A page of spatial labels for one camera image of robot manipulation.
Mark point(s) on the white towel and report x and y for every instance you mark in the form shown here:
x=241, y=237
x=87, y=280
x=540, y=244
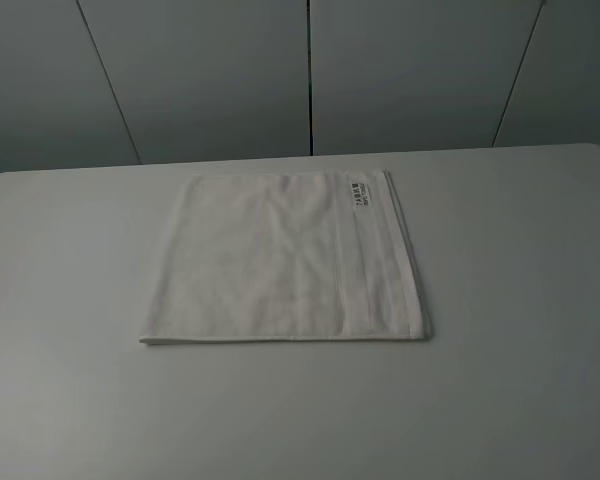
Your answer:
x=317, y=256

